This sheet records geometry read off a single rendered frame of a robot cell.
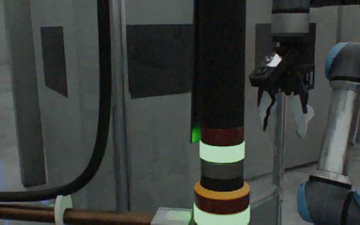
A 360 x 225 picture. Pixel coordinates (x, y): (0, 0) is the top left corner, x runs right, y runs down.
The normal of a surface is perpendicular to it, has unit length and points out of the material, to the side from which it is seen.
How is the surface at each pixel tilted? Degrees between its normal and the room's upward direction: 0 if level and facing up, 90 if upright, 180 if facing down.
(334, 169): 69
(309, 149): 90
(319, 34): 90
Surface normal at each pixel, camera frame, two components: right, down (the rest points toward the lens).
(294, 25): -0.01, 0.21
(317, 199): -0.61, -0.24
